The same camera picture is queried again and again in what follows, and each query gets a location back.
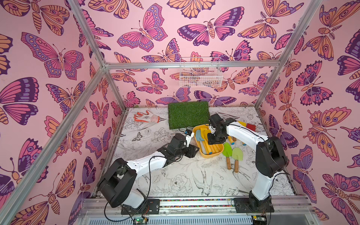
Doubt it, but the green trowel wooden handle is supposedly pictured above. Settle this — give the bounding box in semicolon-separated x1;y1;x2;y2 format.
222;142;233;170

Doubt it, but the light blue shovel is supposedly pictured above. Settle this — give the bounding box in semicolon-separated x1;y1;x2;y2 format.
196;130;212;155

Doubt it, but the yellow plastic storage box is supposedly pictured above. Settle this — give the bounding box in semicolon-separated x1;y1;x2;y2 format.
193;125;224;158

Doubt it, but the yellow green narrow trowel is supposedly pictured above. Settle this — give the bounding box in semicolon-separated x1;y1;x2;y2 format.
232;147;243;173

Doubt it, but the red shovel wooden handle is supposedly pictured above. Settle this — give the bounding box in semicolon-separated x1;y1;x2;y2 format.
246;123;257;132

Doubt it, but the green shovel yellow handle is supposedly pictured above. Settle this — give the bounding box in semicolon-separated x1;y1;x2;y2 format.
228;136;235;145

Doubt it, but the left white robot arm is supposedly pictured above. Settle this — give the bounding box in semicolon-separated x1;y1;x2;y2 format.
97;129;199;209

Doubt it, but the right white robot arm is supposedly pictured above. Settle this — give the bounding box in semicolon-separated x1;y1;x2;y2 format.
208;119;288;213

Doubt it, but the green artificial grass mat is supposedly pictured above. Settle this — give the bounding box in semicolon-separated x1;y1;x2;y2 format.
168;101;210;129

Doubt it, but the red white gardening glove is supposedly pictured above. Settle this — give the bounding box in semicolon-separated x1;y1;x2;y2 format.
134;110;166;123

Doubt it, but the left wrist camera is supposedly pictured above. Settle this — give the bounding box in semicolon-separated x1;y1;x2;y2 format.
184;129;195;147

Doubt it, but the white wire basket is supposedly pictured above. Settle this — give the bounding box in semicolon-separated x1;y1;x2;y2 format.
179;61;223;88

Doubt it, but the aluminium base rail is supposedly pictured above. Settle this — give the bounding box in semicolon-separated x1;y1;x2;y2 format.
76;196;321;225

